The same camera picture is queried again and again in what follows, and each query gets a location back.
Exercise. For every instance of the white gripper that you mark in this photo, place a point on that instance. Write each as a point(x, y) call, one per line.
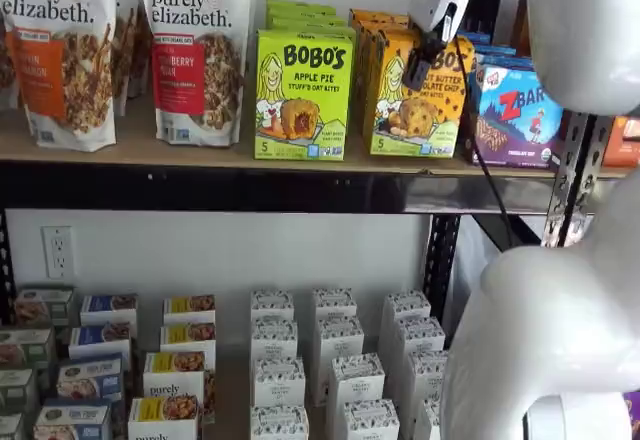
point(435, 5)

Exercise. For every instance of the orange Bobo's oat bites box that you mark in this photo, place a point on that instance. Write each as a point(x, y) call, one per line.
point(380, 16)
point(425, 120)
point(385, 28)

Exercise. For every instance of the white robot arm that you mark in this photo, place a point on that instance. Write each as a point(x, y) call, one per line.
point(550, 335)

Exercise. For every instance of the blue purple Zbar box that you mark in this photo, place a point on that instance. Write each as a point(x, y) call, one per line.
point(520, 125)
point(475, 38)
point(505, 61)
point(495, 50)

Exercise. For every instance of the green Bobo's apple pie box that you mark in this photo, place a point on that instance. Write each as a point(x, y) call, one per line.
point(310, 25)
point(305, 110)
point(300, 6)
point(305, 17)

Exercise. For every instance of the black metal shelf beam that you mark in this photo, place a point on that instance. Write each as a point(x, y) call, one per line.
point(250, 187)

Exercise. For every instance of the orange brown snack box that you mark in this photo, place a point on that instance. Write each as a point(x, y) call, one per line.
point(622, 145)

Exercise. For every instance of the white floral patterned box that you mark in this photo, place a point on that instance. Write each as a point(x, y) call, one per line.
point(427, 375)
point(356, 380)
point(335, 302)
point(341, 337)
point(272, 304)
point(278, 382)
point(279, 424)
point(407, 306)
point(274, 339)
point(370, 421)
point(427, 422)
point(420, 336)

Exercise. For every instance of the wooden shelf board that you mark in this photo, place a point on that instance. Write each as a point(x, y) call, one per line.
point(140, 152)

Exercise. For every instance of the yellow granola box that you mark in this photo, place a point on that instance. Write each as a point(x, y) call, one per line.
point(174, 377)
point(164, 420)
point(190, 307)
point(188, 337)

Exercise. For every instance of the blue granola box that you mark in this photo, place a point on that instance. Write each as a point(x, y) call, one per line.
point(72, 422)
point(109, 307)
point(100, 340)
point(90, 380)

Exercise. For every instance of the purple snack box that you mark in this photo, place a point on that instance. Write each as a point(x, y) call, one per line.
point(632, 415)

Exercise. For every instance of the green granola box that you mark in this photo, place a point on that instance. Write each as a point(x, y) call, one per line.
point(45, 305)
point(11, 427)
point(17, 390)
point(27, 347)

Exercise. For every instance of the slim black rack upright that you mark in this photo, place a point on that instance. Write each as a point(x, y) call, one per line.
point(442, 260)
point(5, 270)

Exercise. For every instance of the black diagonal rack brace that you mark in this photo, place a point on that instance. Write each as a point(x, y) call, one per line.
point(522, 235)

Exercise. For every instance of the granola bag with red label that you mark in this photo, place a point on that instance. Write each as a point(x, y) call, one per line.
point(195, 85)

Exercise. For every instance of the white granola bag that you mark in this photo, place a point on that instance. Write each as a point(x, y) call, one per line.
point(121, 60)
point(6, 60)
point(140, 60)

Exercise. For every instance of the granola bag with orange label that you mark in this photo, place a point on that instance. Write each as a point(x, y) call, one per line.
point(60, 85)

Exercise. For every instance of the white wall outlet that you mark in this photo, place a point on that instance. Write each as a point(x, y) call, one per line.
point(58, 252)

